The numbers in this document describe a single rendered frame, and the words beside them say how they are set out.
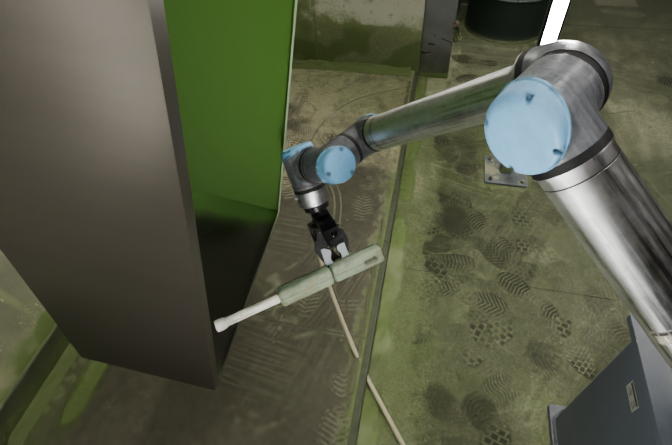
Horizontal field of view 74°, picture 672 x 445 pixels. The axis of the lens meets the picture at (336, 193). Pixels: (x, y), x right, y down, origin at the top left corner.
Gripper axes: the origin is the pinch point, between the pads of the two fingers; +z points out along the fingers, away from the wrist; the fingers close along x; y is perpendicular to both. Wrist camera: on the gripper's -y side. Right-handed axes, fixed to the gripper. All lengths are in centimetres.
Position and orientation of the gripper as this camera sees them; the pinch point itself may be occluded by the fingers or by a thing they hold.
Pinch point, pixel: (340, 268)
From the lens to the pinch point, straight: 128.3
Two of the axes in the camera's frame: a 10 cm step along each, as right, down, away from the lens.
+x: -9.0, 3.8, -2.3
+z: 3.1, 9.1, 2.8
